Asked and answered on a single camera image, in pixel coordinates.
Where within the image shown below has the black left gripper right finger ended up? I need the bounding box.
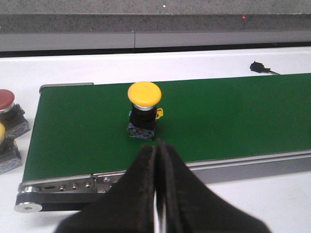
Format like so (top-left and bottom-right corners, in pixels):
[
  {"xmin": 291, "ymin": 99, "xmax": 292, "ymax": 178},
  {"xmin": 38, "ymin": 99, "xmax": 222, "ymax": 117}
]
[{"xmin": 155, "ymin": 140, "xmax": 270, "ymax": 233}]

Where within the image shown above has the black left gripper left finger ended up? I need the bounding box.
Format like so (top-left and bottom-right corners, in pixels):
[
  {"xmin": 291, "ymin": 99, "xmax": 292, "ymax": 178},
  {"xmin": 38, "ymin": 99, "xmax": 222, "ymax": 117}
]
[{"xmin": 55, "ymin": 146, "xmax": 156, "ymax": 233}]

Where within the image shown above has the yellow push button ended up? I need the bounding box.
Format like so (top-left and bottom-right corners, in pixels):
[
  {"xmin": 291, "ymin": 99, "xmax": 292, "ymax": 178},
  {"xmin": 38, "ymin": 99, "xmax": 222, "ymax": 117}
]
[
  {"xmin": 127, "ymin": 82, "xmax": 164, "ymax": 141},
  {"xmin": 0, "ymin": 124, "xmax": 22, "ymax": 174}
]

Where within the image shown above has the green conveyor belt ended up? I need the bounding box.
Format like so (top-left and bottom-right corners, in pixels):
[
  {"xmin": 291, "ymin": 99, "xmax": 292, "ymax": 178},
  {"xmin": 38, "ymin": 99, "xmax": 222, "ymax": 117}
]
[{"xmin": 23, "ymin": 74, "xmax": 311, "ymax": 181}]

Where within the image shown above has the yellow push button back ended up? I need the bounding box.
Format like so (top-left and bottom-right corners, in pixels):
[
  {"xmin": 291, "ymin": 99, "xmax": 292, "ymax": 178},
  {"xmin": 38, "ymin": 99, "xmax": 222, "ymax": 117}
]
[{"xmin": 0, "ymin": 124, "xmax": 22, "ymax": 174}]

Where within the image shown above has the red push button back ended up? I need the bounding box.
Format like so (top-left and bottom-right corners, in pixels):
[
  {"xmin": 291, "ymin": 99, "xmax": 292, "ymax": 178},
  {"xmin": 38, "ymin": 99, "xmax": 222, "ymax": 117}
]
[{"xmin": 0, "ymin": 89, "xmax": 30, "ymax": 138}]

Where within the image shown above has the grey granite counter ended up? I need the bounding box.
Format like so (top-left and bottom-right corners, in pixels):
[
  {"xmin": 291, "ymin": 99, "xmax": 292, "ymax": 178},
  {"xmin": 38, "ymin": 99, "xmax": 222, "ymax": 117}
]
[{"xmin": 0, "ymin": 0, "xmax": 311, "ymax": 33}]

